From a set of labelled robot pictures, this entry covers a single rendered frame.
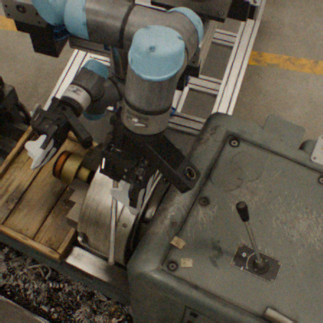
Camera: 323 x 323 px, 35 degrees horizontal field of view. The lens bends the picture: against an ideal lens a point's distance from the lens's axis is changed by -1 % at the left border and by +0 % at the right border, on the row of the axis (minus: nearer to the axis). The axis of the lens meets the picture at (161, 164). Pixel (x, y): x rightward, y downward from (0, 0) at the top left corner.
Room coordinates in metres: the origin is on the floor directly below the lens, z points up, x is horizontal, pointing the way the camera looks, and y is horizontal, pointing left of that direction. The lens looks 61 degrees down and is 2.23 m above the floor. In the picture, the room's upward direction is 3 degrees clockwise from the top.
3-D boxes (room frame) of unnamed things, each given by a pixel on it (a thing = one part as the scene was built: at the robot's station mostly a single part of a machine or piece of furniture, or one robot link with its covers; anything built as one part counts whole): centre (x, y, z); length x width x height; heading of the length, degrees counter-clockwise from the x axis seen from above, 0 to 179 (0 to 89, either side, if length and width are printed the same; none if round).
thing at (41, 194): (0.66, 0.33, 0.89); 0.36 x 0.30 x 0.04; 156
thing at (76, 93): (0.83, 0.24, 1.08); 0.08 x 0.05 x 0.08; 66
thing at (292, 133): (0.63, -0.27, 1.24); 0.09 x 0.08 x 0.03; 66
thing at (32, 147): (0.66, 0.32, 1.09); 0.09 x 0.06 x 0.03; 156
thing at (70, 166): (0.61, 0.21, 1.08); 0.09 x 0.09 x 0.09; 66
